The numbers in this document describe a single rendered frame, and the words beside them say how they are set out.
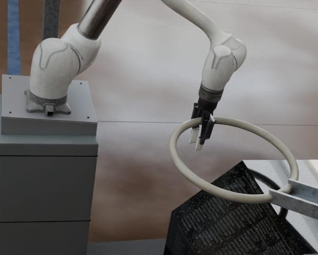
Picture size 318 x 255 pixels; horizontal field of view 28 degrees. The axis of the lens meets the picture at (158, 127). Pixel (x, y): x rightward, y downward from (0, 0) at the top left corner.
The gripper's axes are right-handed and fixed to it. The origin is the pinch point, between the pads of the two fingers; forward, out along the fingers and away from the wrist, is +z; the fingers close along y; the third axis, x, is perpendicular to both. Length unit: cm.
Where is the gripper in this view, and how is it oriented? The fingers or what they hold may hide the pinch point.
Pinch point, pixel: (196, 139)
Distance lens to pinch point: 253.8
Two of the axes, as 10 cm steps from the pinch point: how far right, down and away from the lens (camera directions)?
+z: -2.0, 8.1, 5.6
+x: 8.7, -1.2, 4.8
